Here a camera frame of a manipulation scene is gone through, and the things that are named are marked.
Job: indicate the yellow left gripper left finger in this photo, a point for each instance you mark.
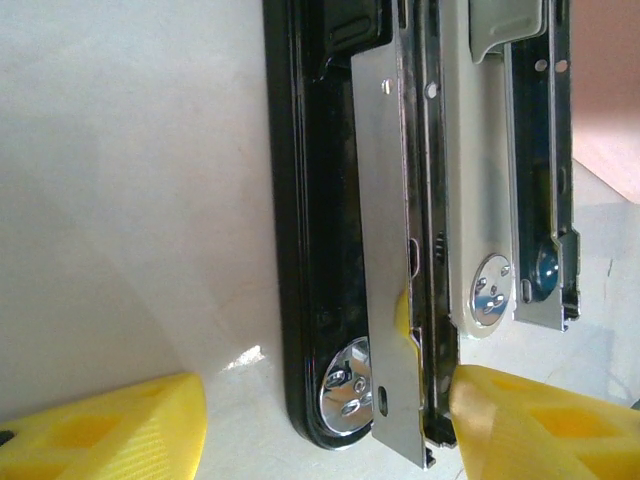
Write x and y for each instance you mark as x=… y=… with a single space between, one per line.
x=100 y=435

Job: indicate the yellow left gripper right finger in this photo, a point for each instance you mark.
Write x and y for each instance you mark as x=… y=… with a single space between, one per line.
x=540 y=435

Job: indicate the grey and black stapler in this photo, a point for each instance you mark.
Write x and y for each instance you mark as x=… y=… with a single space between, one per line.
x=470 y=175

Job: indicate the pink plastic tray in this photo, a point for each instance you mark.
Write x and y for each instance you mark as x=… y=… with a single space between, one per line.
x=610 y=75

